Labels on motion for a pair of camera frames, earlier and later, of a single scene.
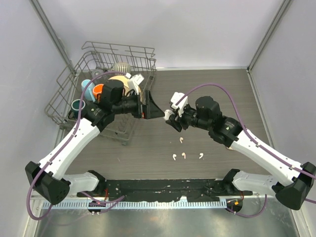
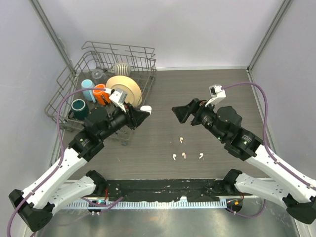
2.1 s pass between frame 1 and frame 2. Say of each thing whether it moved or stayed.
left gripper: moved
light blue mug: stayed
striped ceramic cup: stayed
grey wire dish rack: stayed
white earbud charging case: moved
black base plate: stayed
